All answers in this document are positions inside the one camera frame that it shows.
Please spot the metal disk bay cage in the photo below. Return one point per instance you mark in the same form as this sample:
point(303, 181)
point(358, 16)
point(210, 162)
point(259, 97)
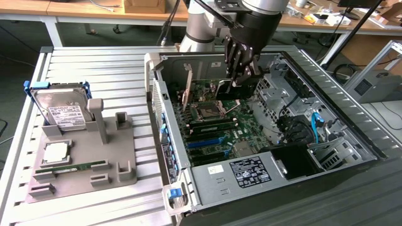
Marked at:
point(273, 94)

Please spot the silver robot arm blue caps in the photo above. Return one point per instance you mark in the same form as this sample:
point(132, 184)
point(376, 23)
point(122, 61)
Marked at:
point(198, 23)

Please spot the grey computer tower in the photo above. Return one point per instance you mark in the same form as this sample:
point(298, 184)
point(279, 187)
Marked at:
point(377, 87)

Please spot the grey power supply unit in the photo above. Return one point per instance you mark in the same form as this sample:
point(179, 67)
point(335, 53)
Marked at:
point(214, 183)

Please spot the white box black top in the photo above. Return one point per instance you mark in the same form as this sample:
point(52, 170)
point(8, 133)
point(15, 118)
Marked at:
point(318, 21)

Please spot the silver CPU chip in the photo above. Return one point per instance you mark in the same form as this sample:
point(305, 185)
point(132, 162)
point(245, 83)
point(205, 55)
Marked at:
point(55, 153)

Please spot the black stand pole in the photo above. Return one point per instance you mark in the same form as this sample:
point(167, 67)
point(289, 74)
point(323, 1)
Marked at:
point(355, 30)

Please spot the cluttered wooden desk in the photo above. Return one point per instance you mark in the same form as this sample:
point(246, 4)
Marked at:
point(301, 22)

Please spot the blue expansion slot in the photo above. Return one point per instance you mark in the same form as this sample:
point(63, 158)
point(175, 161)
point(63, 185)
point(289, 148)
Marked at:
point(203, 143)

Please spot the blue disk caddy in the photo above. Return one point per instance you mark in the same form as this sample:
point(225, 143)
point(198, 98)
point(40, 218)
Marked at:
point(38, 84)

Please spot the open grey PC case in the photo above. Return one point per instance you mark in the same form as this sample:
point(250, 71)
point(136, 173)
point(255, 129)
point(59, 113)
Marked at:
point(175, 70)

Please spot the white cup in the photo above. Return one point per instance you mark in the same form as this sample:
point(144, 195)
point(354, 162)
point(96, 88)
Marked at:
point(302, 2)

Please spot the grey parts rack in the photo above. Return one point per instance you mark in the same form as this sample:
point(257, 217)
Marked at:
point(82, 150)

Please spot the black installed RAM stick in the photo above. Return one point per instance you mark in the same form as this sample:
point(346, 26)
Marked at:
point(214, 128)

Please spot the folded cardboard pieces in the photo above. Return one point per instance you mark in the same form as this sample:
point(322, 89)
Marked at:
point(389, 16)

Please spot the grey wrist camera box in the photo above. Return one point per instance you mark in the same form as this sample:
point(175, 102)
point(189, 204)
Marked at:
point(214, 23)

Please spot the green RAM stick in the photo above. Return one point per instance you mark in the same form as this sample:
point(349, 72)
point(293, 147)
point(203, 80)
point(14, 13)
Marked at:
point(72, 167)

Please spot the CPU socket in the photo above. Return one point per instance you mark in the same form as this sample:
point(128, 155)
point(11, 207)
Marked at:
point(207, 111)

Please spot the green motherboard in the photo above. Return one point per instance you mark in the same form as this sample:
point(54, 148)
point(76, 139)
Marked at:
point(247, 131)

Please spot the black computer monitor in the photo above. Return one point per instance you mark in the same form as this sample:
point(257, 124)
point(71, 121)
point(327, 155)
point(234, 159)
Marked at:
point(358, 2)

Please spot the blue case latch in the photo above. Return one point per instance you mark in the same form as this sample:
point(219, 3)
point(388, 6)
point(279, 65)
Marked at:
point(174, 193)

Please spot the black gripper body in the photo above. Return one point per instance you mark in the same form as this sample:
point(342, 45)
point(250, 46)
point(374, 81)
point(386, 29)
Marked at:
point(254, 28)

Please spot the silver hard disk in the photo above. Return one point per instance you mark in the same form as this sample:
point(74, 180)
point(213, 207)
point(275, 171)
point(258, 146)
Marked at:
point(63, 113)

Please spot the brown cardboard box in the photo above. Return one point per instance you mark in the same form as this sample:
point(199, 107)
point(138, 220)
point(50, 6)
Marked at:
point(144, 5)

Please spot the metal drive bracket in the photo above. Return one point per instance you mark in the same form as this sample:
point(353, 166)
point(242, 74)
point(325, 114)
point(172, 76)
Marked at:
point(333, 153)

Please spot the aluminium profile frame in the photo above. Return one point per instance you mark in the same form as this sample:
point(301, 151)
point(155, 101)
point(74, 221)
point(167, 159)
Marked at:
point(382, 55)

